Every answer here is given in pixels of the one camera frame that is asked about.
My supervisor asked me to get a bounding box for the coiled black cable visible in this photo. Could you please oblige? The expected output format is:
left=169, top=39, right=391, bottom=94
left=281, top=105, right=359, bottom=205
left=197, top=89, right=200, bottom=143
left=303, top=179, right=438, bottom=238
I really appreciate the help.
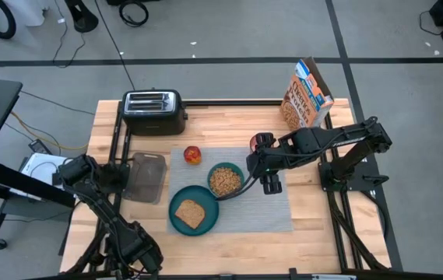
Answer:
left=118, top=0, right=150, bottom=29

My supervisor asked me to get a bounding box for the teal green ribbed bowl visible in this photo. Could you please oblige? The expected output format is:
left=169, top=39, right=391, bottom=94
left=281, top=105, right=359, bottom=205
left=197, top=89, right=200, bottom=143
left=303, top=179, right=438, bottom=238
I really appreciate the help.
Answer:
left=206, top=161, right=246, bottom=198

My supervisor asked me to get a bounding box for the black stand base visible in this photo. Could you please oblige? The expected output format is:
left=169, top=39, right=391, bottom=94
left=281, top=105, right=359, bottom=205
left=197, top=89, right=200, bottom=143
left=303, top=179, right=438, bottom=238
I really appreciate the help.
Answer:
left=64, top=0, right=100, bottom=33

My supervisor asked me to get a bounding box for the brown cereal pieces heap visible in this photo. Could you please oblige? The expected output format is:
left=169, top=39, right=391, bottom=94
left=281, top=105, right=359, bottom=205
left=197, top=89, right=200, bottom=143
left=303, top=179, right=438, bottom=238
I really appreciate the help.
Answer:
left=209, top=166, right=243, bottom=197

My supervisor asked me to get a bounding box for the white box device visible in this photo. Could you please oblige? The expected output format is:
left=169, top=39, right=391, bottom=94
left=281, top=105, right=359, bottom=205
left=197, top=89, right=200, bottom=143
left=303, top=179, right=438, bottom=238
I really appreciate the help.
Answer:
left=19, top=152, right=71, bottom=201

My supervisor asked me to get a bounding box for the brown toast slice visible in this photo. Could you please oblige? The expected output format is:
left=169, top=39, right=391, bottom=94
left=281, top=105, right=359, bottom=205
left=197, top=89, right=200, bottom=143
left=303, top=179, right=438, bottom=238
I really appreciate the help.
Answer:
left=174, top=198, right=207, bottom=230

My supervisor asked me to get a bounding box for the dark green round plate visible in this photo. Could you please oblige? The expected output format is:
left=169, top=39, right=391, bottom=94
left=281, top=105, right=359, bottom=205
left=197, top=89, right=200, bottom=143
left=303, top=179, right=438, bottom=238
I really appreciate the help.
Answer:
left=167, top=184, right=221, bottom=237

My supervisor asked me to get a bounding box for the black two-slot toaster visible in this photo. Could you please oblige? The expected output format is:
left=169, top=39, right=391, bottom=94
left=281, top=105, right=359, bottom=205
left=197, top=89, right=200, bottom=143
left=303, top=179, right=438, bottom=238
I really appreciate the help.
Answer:
left=121, top=89, right=189, bottom=137

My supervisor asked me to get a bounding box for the orange Cheerios Protein cereal box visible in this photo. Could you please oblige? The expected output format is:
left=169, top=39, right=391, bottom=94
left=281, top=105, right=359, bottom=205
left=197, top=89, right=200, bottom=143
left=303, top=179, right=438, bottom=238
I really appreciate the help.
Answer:
left=280, top=56, right=336, bottom=131

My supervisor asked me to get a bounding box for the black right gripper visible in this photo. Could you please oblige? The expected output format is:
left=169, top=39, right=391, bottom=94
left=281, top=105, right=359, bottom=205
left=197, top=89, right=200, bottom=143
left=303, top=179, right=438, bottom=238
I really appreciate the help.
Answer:
left=245, top=132, right=285, bottom=196

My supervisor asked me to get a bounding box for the black power brick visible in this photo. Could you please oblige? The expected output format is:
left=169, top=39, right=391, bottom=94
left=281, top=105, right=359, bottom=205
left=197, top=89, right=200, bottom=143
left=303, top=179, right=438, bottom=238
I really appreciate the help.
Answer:
left=27, top=138, right=53, bottom=157

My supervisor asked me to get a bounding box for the grey woven placemat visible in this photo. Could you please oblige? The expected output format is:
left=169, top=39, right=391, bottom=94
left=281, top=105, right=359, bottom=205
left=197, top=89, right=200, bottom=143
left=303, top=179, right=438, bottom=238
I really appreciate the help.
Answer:
left=166, top=145, right=294, bottom=235

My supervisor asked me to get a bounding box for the black aluminium table frame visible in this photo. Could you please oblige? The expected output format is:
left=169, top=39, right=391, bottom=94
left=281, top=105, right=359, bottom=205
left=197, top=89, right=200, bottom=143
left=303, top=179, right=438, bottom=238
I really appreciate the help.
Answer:
left=59, top=98, right=443, bottom=280

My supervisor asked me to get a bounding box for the red yellow apple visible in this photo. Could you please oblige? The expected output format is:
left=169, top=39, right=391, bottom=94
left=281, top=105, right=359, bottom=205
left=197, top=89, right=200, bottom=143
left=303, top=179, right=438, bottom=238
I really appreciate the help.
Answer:
left=182, top=145, right=203, bottom=166

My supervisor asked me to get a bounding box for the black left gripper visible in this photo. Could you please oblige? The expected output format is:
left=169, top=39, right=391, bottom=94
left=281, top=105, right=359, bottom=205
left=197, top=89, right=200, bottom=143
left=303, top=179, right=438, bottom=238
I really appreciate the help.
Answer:
left=118, top=221, right=165, bottom=275

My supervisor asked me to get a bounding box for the pink faceted plastic cup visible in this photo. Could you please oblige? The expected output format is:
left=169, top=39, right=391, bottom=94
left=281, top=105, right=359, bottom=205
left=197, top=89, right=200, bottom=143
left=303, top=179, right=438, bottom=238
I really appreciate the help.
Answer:
left=248, top=135, right=263, bottom=154

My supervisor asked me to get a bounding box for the smoky clear plastic tray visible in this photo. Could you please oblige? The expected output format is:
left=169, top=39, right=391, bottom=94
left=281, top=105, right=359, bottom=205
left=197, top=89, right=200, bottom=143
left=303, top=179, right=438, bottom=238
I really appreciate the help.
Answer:
left=122, top=152, right=168, bottom=205

